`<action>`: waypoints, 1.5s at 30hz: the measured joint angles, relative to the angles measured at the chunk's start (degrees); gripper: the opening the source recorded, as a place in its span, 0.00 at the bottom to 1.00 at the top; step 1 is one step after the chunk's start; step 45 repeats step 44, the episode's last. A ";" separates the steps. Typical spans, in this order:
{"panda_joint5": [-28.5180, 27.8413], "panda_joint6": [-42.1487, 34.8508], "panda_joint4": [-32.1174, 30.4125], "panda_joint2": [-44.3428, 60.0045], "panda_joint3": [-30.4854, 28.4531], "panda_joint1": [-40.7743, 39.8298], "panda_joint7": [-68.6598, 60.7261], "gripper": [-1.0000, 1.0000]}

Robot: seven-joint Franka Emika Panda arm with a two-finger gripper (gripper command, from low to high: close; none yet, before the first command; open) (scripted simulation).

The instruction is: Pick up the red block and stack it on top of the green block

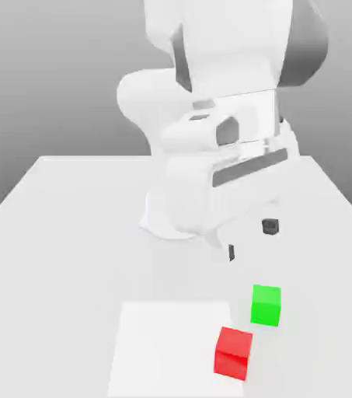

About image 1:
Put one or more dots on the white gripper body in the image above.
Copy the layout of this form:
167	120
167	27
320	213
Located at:
244	199

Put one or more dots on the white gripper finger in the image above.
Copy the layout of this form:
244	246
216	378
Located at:
270	226
225	248

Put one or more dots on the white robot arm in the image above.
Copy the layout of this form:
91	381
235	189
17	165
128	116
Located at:
225	46

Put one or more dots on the small green cube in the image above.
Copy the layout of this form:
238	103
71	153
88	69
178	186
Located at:
265	306

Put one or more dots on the small red cube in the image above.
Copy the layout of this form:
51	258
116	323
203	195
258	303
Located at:
233	353

